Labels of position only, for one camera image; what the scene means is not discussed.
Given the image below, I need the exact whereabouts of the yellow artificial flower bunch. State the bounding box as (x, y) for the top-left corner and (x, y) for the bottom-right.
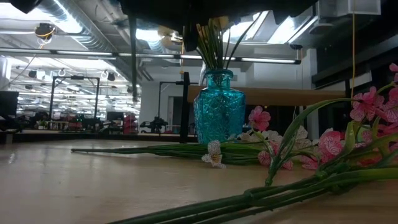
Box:
(157, 15), (259, 71)

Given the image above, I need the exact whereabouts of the white artificial flower bunch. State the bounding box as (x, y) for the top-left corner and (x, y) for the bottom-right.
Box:
(70, 124), (315, 170)

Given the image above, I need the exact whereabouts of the black aluminium table frame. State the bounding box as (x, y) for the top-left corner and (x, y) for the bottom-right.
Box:
(0, 129), (200, 144)

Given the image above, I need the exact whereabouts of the silver ventilation duct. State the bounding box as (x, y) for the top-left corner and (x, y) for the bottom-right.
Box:
(35, 0), (131, 78)

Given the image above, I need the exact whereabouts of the teal patterned glass vase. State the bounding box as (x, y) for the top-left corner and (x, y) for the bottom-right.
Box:
(193, 68), (247, 146)

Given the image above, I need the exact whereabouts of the red background cabinet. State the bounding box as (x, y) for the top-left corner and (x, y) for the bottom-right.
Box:
(123, 113), (137, 135)

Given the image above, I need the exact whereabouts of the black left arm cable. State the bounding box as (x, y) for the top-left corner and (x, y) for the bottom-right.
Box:
(127, 14), (139, 104)

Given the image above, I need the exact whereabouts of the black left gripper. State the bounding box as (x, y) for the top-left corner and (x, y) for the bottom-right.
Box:
(119, 0), (318, 53)

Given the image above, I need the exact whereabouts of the wooden shelf with black frame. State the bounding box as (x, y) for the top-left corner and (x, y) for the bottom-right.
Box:
(178, 71), (354, 144)

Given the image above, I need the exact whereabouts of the long ceiling light bar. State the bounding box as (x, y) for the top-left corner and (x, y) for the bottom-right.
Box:
(0, 47), (302, 65)

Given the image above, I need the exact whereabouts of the black ceiling cable reel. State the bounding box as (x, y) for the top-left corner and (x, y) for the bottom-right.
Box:
(34, 22), (57, 40)

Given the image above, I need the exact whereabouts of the black background rig frame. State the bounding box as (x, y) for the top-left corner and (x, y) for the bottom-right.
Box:
(49, 75), (101, 123)

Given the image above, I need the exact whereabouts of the pink artificial flower bunch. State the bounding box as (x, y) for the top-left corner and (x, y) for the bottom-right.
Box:
(107, 62), (398, 224)

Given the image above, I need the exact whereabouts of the black monitor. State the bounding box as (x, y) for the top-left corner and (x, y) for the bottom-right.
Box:
(0, 90), (19, 118)

